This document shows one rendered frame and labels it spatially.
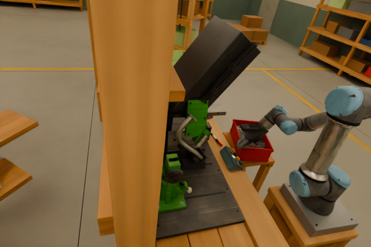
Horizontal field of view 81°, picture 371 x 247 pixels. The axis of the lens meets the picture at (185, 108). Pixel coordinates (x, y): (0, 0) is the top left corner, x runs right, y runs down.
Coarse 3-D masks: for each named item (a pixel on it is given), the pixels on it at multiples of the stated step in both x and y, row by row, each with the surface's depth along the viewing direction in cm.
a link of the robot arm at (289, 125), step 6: (282, 114) 121; (276, 120) 121; (282, 120) 117; (288, 120) 115; (294, 120) 117; (300, 120) 118; (282, 126) 116; (288, 126) 113; (294, 126) 113; (300, 126) 117; (288, 132) 115; (294, 132) 115
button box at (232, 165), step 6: (222, 150) 135; (228, 150) 132; (222, 156) 133; (228, 156) 129; (234, 156) 130; (228, 162) 127; (234, 162) 124; (228, 168) 125; (234, 168) 125; (240, 168) 127
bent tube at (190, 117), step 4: (188, 112) 113; (188, 116) 113; (192, 116) 112; (184, 120) 113; (188, 120) 113; (196, 120) 113; (180, 124) 114; (184, 124) 113; (180, 128) 113; (176, 132) 114; (180, 132) 113; (176, 136) 115; (180, 136) 114; (180, 140) 115; (180, 144) 116; (184, 144) 117; (188, 144) 119; (188, 148) 118; (192, 148) 119; (192, 152) 120; (196, 152) 120; (196, 156) 122; (200, 156) 122
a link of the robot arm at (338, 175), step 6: (330, 168) 102; (336, 168) 104; (330, 174) 99; (336, 174) 100; (342, 174) 101; (330, 180) 98; (336, 180) 97; (342, 180) 97; (348, 180) 98; (330, 186) 97; (336, 186) 98; (342, 186) 97; (330, 192) 98; (336, 192) 99; (342, 192) 100; (330, 198) 103; (336, 198) 103
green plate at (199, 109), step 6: (192, 102) 114; (198, 102) 115; (192, 108) 115; (198, 108) 116; (204, 108) 117; (192, 114) 116; (198, 114) 117; (204, 114) 118; (192, 120) 117; (198, 120) 118; (204, 120) 119; (186, 126) 118; (192, 126) 118; (198, 126) 119; (204, 126) 120; (186, 132) 118; (192, 132) 119; (198, 132) 121
